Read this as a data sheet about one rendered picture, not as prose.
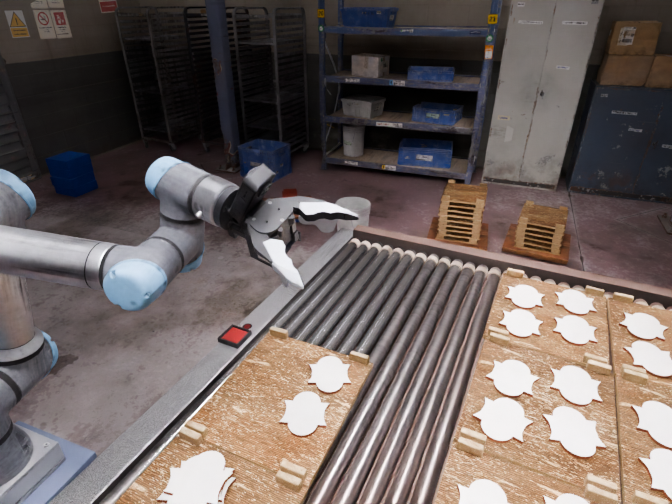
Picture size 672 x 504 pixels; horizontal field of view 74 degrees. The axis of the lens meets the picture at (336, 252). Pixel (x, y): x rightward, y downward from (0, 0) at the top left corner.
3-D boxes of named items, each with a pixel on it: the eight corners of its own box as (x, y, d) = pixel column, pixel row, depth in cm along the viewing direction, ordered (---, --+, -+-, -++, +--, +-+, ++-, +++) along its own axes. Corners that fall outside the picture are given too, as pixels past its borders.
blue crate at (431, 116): (410, 121, 512) (412, 106, 504) (421, 114, 541) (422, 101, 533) (453, 126, 491) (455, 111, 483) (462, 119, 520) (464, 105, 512)
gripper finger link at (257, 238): (294, 262, 64) (276, 221, 69) (293, 255, 62) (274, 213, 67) (263, 273, 63) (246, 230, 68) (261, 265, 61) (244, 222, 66)
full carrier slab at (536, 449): (452, 442, 108) (455, 429, 106) (484, 340, 140) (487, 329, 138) (618, 506, 94) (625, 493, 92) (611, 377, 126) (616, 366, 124)
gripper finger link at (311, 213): (355, 224, 74) (299, 228, 73) (356, 198, 69) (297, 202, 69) (357, 238, 72) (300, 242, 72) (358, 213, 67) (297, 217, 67)
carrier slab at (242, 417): (181, 434, 110) (180, 429, 109) (269, 334, 142) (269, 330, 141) (308, 490, 97) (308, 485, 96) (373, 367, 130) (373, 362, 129)
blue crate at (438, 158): (396, 165, 531) (397, 146, 520) (400, 154, 567) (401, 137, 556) (450, 169, 518) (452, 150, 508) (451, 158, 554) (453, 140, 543)
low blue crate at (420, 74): (405, 80, 482) (406, 70, 477) (408, 76, 514) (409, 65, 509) (453, 82, 473) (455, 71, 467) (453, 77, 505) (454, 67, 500)
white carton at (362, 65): (350, 75, 519) (350, 54, 508) (363, 72, 540) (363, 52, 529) (377, 78, 501) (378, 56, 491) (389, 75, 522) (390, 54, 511)
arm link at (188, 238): (140, 278, 77) (139, 222, 71) (171, 247, 87) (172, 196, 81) (184, 290, 77) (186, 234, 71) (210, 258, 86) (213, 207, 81)
